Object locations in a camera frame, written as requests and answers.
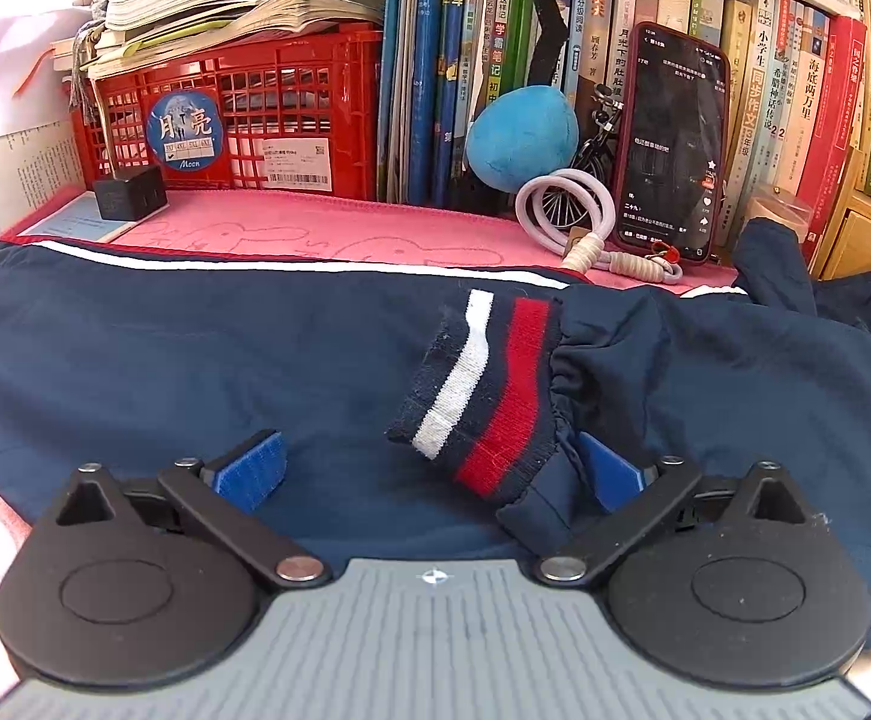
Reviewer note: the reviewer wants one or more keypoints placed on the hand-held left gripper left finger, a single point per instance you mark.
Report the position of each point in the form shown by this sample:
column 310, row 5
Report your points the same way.
column 251, row 469

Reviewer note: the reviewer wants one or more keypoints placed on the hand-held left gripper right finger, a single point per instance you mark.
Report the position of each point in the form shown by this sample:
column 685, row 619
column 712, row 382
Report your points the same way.
column 615, row 476

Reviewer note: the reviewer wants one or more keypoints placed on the white and navy jacket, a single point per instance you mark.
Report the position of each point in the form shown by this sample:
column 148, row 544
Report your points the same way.
column 180, row 360

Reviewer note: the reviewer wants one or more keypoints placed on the black charger block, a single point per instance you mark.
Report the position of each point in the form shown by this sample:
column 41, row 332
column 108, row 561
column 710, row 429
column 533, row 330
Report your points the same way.
column 129, row 193

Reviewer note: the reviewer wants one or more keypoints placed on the clear plastic jar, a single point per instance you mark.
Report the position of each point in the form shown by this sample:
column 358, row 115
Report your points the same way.
column 776, row 214

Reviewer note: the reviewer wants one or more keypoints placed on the blue notebook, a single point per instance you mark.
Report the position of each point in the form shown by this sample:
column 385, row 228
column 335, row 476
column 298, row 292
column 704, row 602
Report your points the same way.
column 67, row 221

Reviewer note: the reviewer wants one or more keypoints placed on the smartphone in red case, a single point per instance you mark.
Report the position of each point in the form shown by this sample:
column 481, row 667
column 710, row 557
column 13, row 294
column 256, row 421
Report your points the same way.
column 671, row 142

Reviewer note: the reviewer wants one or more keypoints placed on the wooden drawer organizer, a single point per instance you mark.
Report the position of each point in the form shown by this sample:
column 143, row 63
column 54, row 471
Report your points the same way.
column 867, row 240

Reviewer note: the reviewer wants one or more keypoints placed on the blue plush ball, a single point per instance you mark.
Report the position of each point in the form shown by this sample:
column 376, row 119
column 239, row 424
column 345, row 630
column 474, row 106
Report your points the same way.
column 521, row 139

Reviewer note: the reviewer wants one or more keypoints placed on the red plastic crate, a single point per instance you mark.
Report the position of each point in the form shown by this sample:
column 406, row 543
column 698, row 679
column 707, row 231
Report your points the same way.
column 292, row 105

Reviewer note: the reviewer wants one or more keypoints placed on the white printed paper sheets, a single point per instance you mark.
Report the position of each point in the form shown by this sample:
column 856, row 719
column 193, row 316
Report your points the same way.
column 15, row 150

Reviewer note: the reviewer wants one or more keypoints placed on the row of large study books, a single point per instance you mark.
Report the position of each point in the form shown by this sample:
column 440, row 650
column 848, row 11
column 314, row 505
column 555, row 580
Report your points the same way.
column 765, row 90

